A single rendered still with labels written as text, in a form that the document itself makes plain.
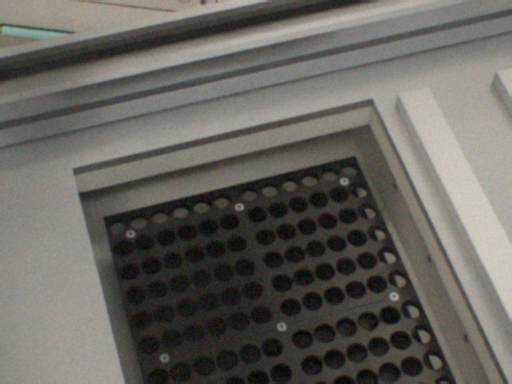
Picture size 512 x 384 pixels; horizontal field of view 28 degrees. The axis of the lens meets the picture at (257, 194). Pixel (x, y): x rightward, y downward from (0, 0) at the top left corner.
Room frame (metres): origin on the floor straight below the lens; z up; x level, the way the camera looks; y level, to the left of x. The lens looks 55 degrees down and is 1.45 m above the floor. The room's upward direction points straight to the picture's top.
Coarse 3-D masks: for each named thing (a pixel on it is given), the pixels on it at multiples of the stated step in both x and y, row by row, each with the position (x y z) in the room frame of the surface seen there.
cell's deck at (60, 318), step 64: (384, 64) 0.47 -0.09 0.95; (448, 64) 0.47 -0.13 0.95; (128, 128) 0.41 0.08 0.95; (192, 128) 0.41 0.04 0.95; (256, 128) 0.41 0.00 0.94; (320, 128) 0.43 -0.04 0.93; (384, 128) 0.41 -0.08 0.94; (0, 192) 0.36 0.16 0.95; (64, 192) 0.36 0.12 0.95; (0, 256) 0.31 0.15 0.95; (64, 256) 0.31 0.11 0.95; (448, 256) 0.31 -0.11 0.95; (0, 320) 0.27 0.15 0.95; (64, 320) 0.27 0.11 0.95
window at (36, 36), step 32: (0, 0) 0.42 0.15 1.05; (32, 0) 0.42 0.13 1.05; (64, 0) 0.43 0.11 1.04; (96, 0) 0.43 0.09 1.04; (128, 0) 0.44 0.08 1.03; (160, 0) 0.44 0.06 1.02; (192, 0) 0.45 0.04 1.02; (224, 0) 0.46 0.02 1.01; (256, 0) 0.46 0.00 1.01; (288, 0) 0.47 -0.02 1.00; (0, 32) 0.42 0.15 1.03; (32, 32) 0.42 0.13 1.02; (64, 32) 0.43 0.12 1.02; (96, 32) 0.43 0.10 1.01; (128, 32) 0.44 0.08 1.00; (160, 32) 0.44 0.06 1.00; (0, 64) 0.41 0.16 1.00
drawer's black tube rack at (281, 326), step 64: (320, 192) 0.39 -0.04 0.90; (128, 256) 0.34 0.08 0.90; (192, 256) 0.36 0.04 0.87; (256, 256) 0.34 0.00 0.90; (320, 256) 0.34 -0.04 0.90; (384, 256) 0.36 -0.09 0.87; (128, 320) 0.31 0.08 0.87; (192, 320) 0.29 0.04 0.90; (256, 320) 0.31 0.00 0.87; (320, 320) 0.30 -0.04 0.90; (384, 320) 0.31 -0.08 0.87
